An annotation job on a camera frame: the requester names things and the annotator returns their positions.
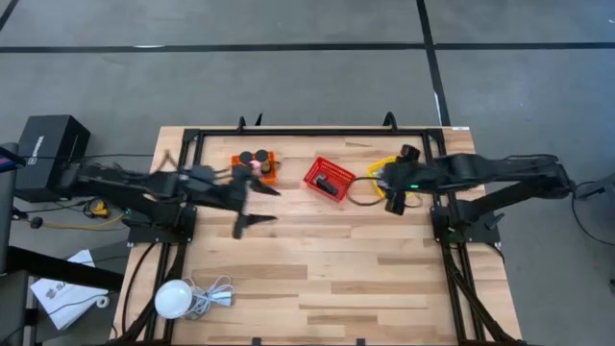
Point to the pink hourglass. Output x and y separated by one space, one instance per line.
255 166

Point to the black capped hourglass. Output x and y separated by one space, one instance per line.
262 155

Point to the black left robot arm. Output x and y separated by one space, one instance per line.
144 187

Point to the black table frame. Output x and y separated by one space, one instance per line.
312 131

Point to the black stapler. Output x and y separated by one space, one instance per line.
320 180
331 189

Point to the black box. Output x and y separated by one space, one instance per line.
48 139

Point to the yellow plastic basket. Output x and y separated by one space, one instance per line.
375 170

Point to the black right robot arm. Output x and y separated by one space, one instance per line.
504 168

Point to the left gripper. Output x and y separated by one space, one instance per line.
226 192

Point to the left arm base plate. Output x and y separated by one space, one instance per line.
158 233

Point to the white paper bag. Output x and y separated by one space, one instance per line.
62 298

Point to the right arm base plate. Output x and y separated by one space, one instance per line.
480 230

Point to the red plastic basket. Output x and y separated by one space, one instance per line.
331 168

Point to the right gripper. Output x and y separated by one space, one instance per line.
408 175

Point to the black beam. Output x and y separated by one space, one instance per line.
57 269

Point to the white dome lamp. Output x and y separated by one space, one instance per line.
173 299

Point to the orange sand hourglass black caps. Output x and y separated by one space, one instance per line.
246 156

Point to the orange plastic basket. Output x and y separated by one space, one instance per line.
271 178

